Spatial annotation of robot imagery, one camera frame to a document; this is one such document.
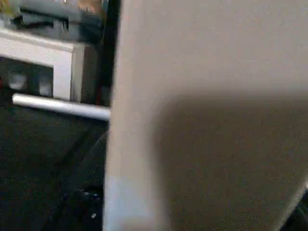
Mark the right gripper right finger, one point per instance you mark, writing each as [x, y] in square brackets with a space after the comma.
[302, 216]

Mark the white plastic table leg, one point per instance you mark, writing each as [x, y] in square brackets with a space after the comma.
[60, 106]
[204, 96]

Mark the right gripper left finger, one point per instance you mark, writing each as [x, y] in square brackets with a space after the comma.
[84, 197]

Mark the black cabinet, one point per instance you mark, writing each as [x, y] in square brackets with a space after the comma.
[109, 48]

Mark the white glass-door cabinet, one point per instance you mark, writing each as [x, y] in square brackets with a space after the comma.
[65, 67]

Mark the small white cup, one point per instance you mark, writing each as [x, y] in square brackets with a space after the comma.
[16, 81]

